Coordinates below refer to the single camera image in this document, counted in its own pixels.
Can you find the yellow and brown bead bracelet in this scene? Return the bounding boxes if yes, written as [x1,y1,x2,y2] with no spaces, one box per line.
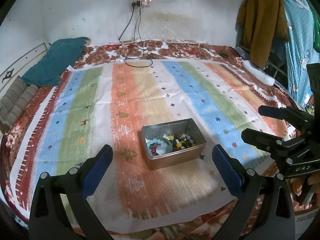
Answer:
[168,133,197,152]

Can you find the light blue bead bracelet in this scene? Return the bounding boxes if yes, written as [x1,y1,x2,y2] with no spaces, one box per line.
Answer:
[147,138,169,157]

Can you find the green jade bangle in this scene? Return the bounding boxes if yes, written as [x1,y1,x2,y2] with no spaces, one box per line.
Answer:
[157,137,173,153]

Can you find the white long object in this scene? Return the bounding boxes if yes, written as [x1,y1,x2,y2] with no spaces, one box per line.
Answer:
[241,60,275,86]

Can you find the blue patterned garment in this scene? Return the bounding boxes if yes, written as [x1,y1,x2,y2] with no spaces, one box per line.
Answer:
[283,0,319,107]

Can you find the metal tin box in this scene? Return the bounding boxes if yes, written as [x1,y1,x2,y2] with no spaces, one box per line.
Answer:
[141,118,207,170]

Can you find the mustard yellow garment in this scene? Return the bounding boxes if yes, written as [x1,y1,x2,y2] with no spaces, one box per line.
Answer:
[236,0,290,69]

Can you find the grey striped pillow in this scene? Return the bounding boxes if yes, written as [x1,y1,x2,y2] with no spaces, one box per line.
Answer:
[0,76,39,134]

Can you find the striped colourful cloth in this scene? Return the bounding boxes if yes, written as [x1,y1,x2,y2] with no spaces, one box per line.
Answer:
[10,60,287,235]

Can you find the teal blanket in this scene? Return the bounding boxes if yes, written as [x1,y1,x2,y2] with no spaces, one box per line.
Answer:
[22,37,91,87]

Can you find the white charging cable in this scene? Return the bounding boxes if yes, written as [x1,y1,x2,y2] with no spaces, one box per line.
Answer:
[122,3,151,62]

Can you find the wall power socket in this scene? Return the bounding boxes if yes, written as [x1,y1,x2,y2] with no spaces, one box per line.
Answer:
[130,0,152,8]

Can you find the black charging cable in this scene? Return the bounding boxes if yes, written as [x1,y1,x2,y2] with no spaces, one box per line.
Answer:
[118,3,154,68]

